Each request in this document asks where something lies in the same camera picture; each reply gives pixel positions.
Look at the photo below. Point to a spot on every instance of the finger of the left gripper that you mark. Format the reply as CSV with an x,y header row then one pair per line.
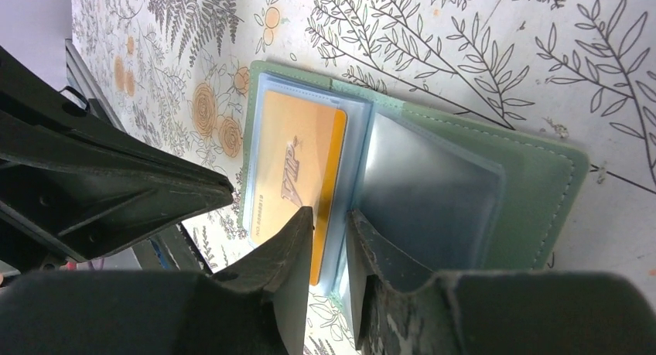
x,y
75,188

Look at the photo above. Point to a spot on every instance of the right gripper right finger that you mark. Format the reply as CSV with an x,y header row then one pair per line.
x,y
400,306

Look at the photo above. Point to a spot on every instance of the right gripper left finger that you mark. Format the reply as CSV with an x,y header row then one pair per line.
x,y
257,305

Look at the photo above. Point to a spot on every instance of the green card holder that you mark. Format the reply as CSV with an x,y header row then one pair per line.
x,y
452,192

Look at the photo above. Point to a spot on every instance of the floral table mat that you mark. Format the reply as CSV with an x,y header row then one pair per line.
x,y
176,75

